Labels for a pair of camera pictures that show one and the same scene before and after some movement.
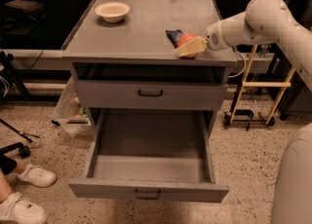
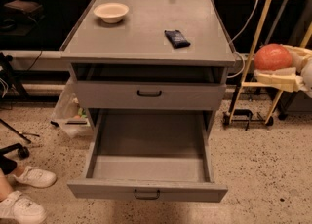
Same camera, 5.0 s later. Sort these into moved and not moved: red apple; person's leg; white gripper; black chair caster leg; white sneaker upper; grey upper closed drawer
Moved: red apple; white gripper
Not moved: grey upper closed drawer; person's leg; black chair caster leg; white sneaker upper
